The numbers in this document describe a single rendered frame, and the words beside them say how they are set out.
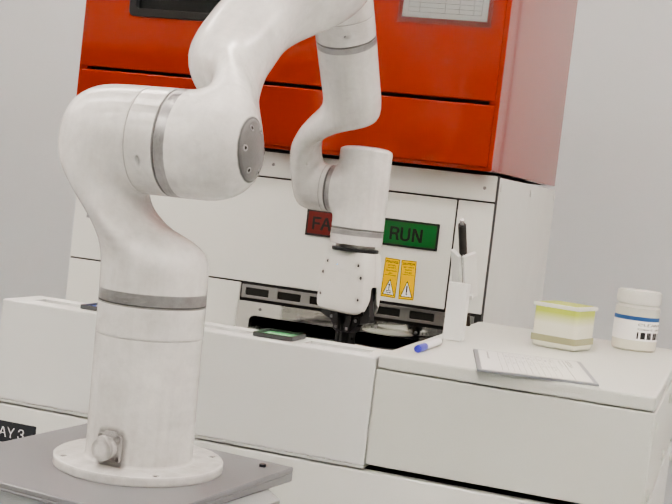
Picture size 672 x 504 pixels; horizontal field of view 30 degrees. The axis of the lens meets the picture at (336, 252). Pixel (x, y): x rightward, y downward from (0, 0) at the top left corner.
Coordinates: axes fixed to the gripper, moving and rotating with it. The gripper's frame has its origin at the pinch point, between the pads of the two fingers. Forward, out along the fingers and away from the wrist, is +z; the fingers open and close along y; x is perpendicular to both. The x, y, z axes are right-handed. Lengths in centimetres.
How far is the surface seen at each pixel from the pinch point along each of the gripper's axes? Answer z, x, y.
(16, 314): -2, -51, -16
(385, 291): -7.3, 21.1, -11.1
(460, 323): -7.0, -1.1, 23.6
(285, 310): -1.4, 12.3, -26.8
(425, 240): -17.2, 23.6, -5.4
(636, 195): -32, 167, -50
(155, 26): -50, -4, -52
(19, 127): -32, 80, -231
